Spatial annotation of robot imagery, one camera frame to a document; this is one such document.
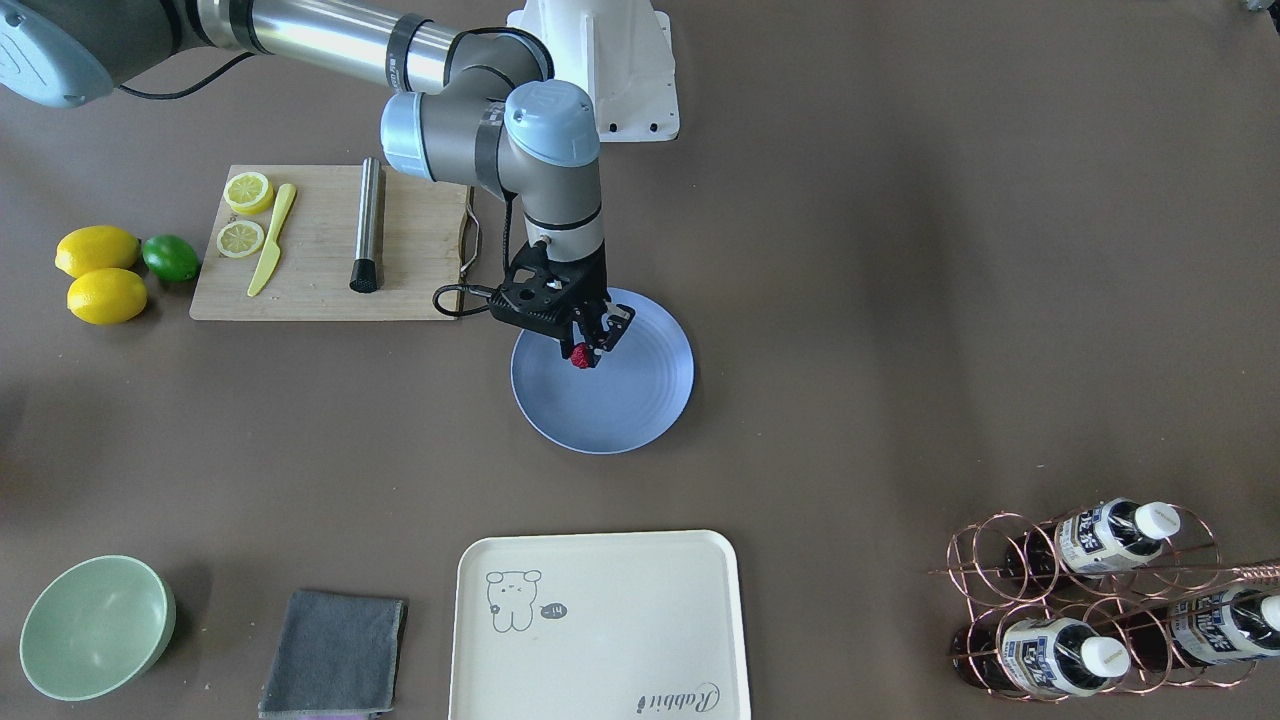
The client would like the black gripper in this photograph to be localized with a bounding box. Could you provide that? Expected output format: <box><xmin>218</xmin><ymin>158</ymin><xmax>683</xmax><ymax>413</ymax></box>
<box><xmin>488</xmin><ymin>245</ymin><xmax>636</xmax><ymax>363</ymax></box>

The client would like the red strawberry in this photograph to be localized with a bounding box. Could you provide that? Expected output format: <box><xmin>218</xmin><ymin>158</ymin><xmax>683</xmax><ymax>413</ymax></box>
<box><xmin>570</xmin><ymin>342</ymin><xmax>593</xmax><ymax>369</ymax></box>

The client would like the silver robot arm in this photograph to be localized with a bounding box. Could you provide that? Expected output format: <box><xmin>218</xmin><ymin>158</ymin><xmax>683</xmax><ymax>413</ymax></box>
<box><xmin>1</xmin><ymin>1</ymin><xmax>635</xmax><ymax>368</ymax></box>

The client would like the blue round plate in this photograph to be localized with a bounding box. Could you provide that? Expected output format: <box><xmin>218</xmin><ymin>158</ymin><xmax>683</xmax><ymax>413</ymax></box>
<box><xmin>509</xmin><ymin>288</ymin><xmax>695</xmax><ymax>454</ymax></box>

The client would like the wooden cutting board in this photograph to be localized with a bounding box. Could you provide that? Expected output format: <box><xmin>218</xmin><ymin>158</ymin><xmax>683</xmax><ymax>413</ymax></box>
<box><xmin>189</xmin><ymin>164</ymin><xmax>472</xmax><ymax>322</ymax></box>

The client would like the steel muddler rod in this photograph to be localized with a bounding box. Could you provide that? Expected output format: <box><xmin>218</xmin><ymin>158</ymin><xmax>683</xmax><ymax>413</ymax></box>
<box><xmin>349</xmin><ymin>158</ymin><xmax>385</xmax><ymax>293</ymax></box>

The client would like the cream rabbit tray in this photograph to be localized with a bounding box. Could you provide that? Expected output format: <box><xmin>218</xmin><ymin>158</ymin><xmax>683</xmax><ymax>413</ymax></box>
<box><xmin>449</xmin><ymin>529</ymin><xmax>753</xmax><ymax>719</ymax></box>

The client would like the yellow plastic knife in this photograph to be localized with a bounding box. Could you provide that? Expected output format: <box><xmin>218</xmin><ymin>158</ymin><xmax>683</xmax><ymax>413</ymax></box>
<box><xmin>246</xmin><ymin>183</ymin><xmax>298</xmax><ymax>297</ymax></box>

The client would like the lemon half slice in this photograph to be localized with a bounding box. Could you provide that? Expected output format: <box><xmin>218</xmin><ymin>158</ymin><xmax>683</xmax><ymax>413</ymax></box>
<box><xmin>215</xmin><ymin>219</ymin><xmax>266</xmax><ymax>259</ymax></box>
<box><xmin>221</xmin><ymin>170</ymin><xmax>275</xmax><ymax>217</ymax></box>

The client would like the grey folded cloth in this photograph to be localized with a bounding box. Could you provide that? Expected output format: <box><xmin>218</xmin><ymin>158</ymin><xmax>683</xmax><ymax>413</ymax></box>
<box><xmin>259</xmin><ymin>589</ymin><xmax>407</xmax><ymax>719</ymax></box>

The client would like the green lime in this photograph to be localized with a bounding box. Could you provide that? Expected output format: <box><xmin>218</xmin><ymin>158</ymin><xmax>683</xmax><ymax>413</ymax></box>
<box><xmin>140</xmin><ymin>234</ymin><xmax>201</xmax><ymax>282</ymax></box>

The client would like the yellow lemon outer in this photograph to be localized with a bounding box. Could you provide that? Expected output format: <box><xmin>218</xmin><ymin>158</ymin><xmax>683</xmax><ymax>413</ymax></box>
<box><xmin>67</xmin><ymin>268</ymin><xmax>148</xmax><ymax>325</ymax></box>

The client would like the yellow lemon near lime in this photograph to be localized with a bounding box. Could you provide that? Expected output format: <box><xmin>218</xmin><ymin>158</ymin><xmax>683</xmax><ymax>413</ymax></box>
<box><xmin>54</xmin><ymin>224</ymin><xmax>140</xmax><ymax>278</ymax></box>

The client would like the dark bottle white cap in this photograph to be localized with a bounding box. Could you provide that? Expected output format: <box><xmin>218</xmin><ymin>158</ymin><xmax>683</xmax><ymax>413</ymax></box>
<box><xmin>998</xmin><ymin>498</ymin><xmax>1181</xmax><ymax>592</ymax></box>

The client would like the green bowl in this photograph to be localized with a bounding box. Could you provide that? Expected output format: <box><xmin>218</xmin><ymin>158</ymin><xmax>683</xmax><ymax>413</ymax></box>
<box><xmin>19</xmin><ymin>555</ymin><xmax>177</xmax><ymax>702</ymax></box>

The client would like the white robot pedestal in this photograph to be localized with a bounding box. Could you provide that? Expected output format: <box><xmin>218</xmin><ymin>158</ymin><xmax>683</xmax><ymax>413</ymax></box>
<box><xmin>507</xmin><ymin>1</ymin><xmax>681</xmax><ymax>143</ymax></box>

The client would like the copper wire bottle rack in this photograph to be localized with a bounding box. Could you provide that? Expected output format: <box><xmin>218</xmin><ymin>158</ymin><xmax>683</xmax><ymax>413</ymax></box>
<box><xmin>942</xmin><ymin>501</ymin><xmax>1277</xmax><ymax>703</ymax></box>

